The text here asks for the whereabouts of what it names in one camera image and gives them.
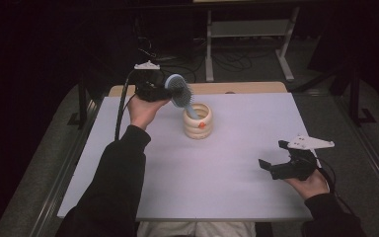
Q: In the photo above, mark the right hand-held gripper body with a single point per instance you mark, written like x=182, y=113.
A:
x=296, y=168

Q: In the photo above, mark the black metal stand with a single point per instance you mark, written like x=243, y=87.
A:
x=354, y=95
x=83, y=98

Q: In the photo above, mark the person's left hand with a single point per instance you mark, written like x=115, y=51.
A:
x=143, y=112

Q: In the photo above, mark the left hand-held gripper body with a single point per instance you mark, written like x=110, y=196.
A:
x=148, y=89

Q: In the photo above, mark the cream ribbed cup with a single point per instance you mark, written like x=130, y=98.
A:
x=197, y=128

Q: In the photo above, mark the white metal stand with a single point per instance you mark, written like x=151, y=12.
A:
x=248, y=29

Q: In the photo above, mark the person's right hand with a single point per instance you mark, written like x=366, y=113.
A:
x=311, y=187

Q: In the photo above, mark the light blue hairbrush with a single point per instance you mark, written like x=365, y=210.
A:
x=181, y=92

